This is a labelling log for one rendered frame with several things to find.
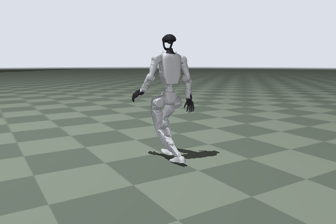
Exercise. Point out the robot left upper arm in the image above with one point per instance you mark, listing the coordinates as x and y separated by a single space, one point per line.
154 64

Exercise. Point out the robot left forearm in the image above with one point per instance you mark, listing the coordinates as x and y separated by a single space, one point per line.
145 85

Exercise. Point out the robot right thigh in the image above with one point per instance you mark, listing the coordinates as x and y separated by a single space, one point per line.
169 109

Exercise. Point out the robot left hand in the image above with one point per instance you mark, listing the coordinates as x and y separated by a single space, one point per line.
136 94

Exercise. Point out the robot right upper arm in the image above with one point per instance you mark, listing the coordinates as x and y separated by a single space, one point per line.
185 69

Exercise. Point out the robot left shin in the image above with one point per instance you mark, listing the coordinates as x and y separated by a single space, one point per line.
168 143

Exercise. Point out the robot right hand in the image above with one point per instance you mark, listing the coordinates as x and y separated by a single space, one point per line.
189 103

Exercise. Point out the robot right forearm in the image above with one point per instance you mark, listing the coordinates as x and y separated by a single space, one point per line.
188 90

